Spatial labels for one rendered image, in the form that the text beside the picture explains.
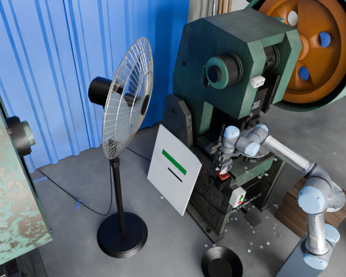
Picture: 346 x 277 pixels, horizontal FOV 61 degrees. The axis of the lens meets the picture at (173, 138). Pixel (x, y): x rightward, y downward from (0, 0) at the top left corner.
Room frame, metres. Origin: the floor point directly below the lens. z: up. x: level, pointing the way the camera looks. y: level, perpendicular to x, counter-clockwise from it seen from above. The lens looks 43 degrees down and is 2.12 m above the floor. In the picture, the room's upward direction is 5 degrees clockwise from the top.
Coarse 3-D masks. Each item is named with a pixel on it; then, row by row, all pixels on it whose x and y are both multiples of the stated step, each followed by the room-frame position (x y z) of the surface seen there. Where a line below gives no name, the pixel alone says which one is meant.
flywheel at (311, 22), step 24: (288, 0) 1.93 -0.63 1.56; (312, 0) 1.80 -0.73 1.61; (336, 0) 1.66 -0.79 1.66; (288, 24) 1.90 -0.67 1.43; (312, 24) 1.76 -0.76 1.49; (336, 24) 1.66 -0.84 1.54; (312, 48) 1.72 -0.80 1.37; (336, 48) 1.61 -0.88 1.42; (312, 72) 1.67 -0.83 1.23; (336, 72) 1.53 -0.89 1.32; (288, 96) 1.70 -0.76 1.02; (312, 96) 1.58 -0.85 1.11
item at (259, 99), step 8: (264, 88) 1.53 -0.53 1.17; (256, 96) 1.50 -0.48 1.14; (264, 96) 1.54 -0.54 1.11; (256, 104) 1.51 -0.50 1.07; (256, 112) 1.53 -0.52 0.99; (232, 120) 1.53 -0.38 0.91; (240, 120) 1.48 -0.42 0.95; (248, 120) 1.46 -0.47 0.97; (256, 120) 1.49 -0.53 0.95; (240, 128) 1.47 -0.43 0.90; (248, 128) 1.46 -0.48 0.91
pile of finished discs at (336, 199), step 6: (336, 186) 1.48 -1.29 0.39; (330, 192) 1.41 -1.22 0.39; (336, 192) 1.42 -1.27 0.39; (342, 192) 1.43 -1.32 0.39; (330, 198) 1.36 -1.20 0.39; (336, 198) 1.36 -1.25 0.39; (342, 198) 1.37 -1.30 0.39; (330, 204) 1.30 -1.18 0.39; (336, 204) 1.31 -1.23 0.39; (342, 204) 1.31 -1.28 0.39; (330, 210) 1.27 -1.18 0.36; (336, 210) 1.28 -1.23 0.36
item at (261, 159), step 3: (270, 153) 1.38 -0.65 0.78; (273, 153) 1.38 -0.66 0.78; (246, 156) 1.41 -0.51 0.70; (264, 156) 1.35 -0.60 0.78; (267, 156) 1.35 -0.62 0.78; (270, 156) 1.35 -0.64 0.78; (273, 156) 1.37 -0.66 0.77; (243, 159) 1.42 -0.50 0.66; (246, 159) 1.41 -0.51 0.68; (249, 159) 1.41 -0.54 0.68; (258, 159) 1.31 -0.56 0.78; (261, 159) 1.32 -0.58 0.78; (264, 159) 1.32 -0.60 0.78; (261, 162) 1.30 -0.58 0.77
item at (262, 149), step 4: (240, 132) 1.56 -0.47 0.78; (244, 132) 1.56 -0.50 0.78; (248, 132) 1.57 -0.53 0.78; (244, 136) 1.52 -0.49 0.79; (260, 148) 1.42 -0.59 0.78; (264, 148) 1.42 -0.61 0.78; (240, 152) 1.36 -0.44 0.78; (260, 152) 1.38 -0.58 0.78; (264, 152) 1.38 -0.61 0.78; (268, 152) 1.38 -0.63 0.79; (248, 156) 1.33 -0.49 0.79; (252, 156) 1.34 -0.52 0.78; (256, 156) 1.34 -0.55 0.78; (260, 156) 1.34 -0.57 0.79
